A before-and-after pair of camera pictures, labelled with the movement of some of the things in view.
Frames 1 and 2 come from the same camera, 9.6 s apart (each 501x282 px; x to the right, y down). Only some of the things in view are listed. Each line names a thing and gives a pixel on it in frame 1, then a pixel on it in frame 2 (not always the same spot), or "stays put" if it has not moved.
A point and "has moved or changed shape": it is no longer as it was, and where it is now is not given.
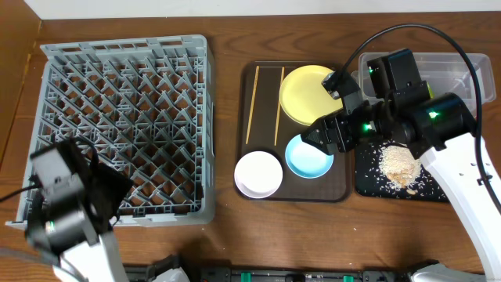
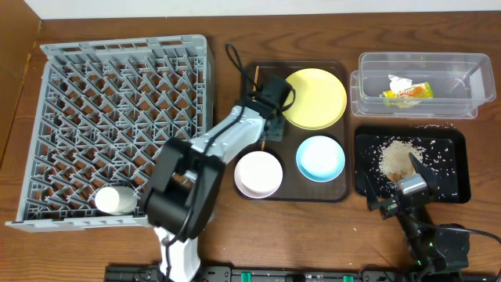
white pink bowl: [258, 175] stays put
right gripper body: [340, 133] -> [397, 202]
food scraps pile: [398, 166] stays put
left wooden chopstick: [253, 100] stays put
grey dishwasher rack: [145, 106] stays put
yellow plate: [304, 98] stays put
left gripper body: [108, 192] -> [275, 128]
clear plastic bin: [441, 73] stays put
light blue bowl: [307, 160] has moved or changed shape
